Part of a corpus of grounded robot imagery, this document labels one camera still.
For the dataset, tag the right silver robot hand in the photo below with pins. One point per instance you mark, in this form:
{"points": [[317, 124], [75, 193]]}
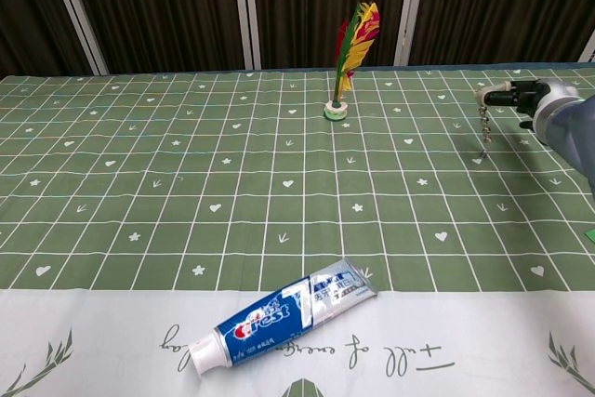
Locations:
{"points": [[548, 97]]}

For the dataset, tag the small metal chain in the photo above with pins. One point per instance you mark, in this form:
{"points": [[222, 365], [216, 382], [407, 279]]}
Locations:
{"points": [[485, 127]]}

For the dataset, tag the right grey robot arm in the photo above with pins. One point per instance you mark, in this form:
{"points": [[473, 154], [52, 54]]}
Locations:
{"points": [[574, 132]]}

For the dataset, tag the small metal nail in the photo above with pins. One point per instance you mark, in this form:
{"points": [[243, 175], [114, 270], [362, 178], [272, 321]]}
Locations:
{"points": [[484, 153]]}

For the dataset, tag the green card piece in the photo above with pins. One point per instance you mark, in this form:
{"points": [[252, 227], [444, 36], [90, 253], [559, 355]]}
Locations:
{"points": [[591, 234]]}

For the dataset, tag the colourful feather shuttlecock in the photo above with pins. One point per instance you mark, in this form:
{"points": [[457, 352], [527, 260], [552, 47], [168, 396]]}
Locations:
{"points": [[359, 43]]}

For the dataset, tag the green grid tablecloth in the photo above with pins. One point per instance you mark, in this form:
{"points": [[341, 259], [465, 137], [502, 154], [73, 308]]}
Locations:
{"points": [[260, 174]]}

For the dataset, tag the blue Crest toothpaste tube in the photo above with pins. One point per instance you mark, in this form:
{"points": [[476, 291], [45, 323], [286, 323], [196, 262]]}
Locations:
{"points": [[272, 318]]}

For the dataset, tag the white screen frame post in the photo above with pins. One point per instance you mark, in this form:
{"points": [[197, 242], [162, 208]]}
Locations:
{"points": [[251, 11], [409, 11], [76, 11], [589, 50]]}

